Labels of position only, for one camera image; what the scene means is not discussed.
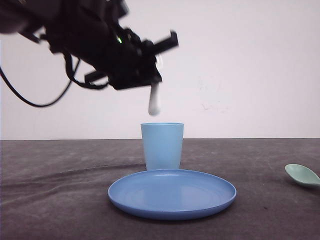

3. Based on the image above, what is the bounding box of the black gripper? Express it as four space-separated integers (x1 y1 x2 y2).
83 23 179 90

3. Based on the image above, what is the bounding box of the white plastic fork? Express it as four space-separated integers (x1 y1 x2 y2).
148 54 163 116

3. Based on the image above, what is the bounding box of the light blue plastic cup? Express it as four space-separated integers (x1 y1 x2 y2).
140 122 184 171

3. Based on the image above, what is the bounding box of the mint green plastic spoon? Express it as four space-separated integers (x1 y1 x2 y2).
284 163 320 188

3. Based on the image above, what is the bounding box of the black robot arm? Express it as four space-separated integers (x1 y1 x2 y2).
0 0 178 90

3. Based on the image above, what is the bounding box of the blue plastic plate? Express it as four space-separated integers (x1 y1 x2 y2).
107 169 237 221

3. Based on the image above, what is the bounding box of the dark grey tablecloth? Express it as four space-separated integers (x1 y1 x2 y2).
0 138 320 240

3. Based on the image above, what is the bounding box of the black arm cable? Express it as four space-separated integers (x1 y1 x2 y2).
0 52 83 108

